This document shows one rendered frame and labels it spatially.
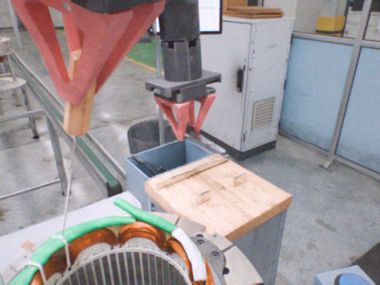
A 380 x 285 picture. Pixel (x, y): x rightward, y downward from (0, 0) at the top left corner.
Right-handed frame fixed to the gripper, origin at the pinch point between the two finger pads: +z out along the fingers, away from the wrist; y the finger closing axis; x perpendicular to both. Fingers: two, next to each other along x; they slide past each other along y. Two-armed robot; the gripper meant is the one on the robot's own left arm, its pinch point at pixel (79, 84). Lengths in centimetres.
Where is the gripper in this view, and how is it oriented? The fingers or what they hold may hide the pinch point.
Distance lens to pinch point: 21.8
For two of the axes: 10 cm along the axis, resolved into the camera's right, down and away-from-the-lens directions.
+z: -3.0, 7.5, 5.9
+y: -3.5, 4.8, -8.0
